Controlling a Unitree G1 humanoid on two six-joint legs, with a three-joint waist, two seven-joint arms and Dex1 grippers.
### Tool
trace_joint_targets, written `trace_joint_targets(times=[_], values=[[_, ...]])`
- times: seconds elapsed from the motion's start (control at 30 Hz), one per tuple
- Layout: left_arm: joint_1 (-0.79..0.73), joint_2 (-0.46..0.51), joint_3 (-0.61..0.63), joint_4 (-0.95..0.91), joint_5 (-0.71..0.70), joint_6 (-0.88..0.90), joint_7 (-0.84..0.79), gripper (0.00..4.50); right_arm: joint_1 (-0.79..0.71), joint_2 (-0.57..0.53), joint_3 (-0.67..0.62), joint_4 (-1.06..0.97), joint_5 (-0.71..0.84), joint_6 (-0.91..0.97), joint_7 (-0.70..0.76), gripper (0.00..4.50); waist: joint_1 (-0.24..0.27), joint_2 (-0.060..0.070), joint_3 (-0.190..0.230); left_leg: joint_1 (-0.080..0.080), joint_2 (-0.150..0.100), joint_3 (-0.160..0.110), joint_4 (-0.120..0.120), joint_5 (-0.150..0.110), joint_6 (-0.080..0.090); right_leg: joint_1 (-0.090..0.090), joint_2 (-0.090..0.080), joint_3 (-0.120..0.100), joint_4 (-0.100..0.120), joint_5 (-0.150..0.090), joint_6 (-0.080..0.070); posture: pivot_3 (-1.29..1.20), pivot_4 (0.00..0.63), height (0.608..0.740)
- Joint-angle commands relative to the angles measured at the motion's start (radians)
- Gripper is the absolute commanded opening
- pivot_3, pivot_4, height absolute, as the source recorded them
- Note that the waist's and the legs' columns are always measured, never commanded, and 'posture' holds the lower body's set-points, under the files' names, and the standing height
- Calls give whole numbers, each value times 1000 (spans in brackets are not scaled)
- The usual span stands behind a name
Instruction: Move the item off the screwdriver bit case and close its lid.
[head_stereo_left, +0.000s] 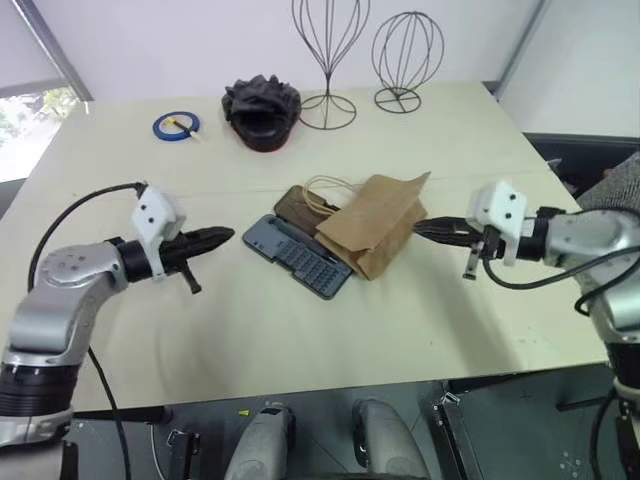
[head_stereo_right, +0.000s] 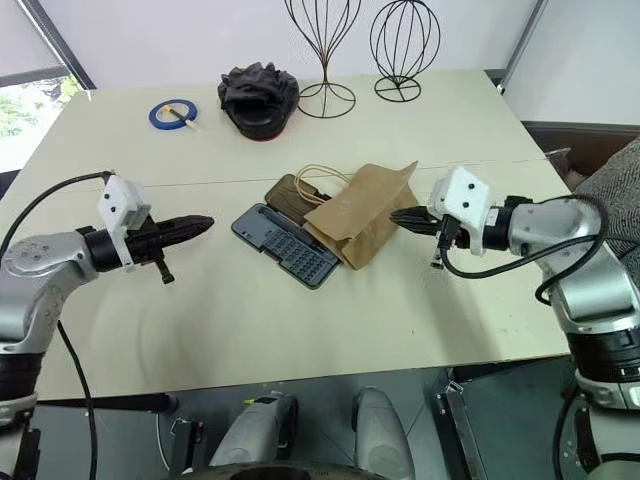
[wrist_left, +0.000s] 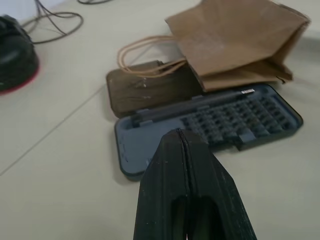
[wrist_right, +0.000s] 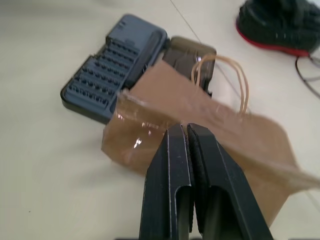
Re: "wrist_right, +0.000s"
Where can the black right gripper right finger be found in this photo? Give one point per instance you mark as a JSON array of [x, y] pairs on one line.
[[225, 190]]

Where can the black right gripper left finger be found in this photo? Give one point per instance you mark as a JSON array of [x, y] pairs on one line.
[[166, 185]]

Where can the dark blue plastic case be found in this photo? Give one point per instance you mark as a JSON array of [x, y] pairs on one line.
[[112, 72]]

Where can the black knit shoe red sole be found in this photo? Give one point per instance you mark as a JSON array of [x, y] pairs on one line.
[[280, 25]]

